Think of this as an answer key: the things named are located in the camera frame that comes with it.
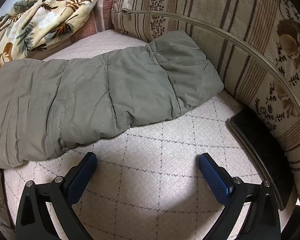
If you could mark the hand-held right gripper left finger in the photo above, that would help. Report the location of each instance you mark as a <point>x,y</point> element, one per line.
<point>82,178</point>

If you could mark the striped floral cushion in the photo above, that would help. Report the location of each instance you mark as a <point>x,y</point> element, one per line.
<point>240,42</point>

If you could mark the grey-green puffer jacket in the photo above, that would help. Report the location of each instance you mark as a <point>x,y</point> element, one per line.
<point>97,97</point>

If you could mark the black smartphone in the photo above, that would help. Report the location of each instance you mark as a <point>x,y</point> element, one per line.
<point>265,152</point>

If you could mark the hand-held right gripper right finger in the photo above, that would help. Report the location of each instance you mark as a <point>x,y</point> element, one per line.
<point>214,180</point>

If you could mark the leaf-print fleece blanket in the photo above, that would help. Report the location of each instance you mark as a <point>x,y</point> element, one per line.
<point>40,20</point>

